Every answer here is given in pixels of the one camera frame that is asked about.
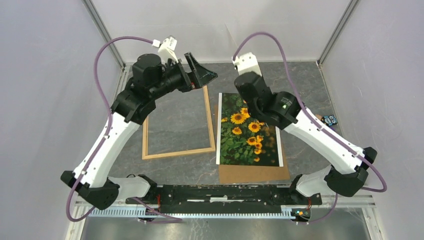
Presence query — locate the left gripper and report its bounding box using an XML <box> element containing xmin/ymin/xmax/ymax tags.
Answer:
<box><xmin>150</xmin><ymin>52</ymin><xmax>218</xmax><ymax>100</ymax></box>

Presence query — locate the sunflower photo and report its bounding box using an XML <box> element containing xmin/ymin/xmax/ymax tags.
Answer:
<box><xmin>216</xmin><ymin>93</ymin><xmax>284</xmax><ymax>167</ymax></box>

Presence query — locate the wooden picture frame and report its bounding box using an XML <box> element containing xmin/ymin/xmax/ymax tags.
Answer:
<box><xmin>141</xmin><ymin>85</ymin><xmax>217</xmax><ymax>161</ymax></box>

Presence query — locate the brown backing board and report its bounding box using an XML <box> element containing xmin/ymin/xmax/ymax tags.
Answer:
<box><xmin>215</xmin><ymin>106</ymin><xmax>290</xmax><ymax>184</ymax></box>

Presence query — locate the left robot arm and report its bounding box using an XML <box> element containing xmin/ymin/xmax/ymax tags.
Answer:
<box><xmin>60</xmin><ymin>52</ymin><xmax>218</xmax><ymax>210</ymax></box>

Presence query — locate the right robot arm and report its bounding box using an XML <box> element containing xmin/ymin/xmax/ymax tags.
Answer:
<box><xmin>234</xmin><ymin>71</ymin><xmax>377</xmax><ymax>204</ymax></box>

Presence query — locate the black blue toy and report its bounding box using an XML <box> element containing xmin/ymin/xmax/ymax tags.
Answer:
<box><xmin>320</xmin><ymin>114</ymin><xmax>338</xmax><ymax>127</ymax></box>

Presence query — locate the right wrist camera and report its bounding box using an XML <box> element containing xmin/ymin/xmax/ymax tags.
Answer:
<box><xmin>232</xmin><ymin>52</ymin><xmax>262</xmax><ymax>76</ymax></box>

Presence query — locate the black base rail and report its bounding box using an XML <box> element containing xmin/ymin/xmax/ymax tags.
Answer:
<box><xmin>125</xmin><ymin>184</ymin><xmax>323</xmax><ymax>224</ymax></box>

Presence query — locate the white slotted cable duct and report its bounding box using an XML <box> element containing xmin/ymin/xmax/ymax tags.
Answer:
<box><xmin>89</xmin><ymin>206</ymin><xmax>311</xmax><ymax>220</ymax></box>

